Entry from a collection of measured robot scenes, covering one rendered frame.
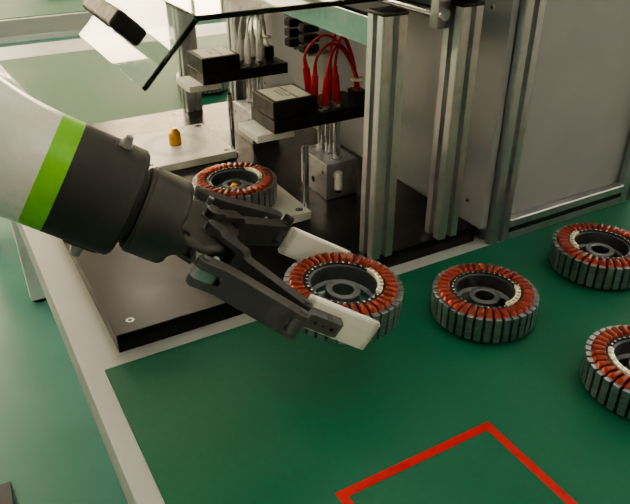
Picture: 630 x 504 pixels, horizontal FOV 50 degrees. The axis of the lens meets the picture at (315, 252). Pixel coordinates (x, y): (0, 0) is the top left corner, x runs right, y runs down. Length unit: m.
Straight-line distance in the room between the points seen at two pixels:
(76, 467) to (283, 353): 1.04
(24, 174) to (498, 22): 0.53
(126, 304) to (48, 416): 1.09
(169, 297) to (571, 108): 0.55
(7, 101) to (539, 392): 0.52
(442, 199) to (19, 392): 1.36
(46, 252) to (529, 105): 0.63
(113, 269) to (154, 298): 0.08
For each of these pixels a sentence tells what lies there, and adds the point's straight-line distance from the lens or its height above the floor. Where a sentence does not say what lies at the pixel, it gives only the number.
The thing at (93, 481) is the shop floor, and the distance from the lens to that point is 1.64.
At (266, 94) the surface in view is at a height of 0.92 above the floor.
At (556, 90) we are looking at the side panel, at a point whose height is 0.94.
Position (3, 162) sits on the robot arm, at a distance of 0.52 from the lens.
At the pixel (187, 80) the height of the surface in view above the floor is 0.88.
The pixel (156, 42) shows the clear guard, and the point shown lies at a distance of 0.67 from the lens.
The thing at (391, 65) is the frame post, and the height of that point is 1.00.
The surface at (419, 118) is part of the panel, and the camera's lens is 0.95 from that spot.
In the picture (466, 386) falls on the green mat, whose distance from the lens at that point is 0.67.
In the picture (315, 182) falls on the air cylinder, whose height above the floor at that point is 0.79.
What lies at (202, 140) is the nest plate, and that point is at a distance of 1.14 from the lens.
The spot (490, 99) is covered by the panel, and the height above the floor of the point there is 0.94.
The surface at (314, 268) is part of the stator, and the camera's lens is 0.64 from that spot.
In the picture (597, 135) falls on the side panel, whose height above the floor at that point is 0.86.
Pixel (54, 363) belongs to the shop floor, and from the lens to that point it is 1.98.
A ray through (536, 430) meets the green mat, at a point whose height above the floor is 0.75.
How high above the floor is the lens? 1.19
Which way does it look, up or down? 30 degrees down
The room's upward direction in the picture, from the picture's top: straight up
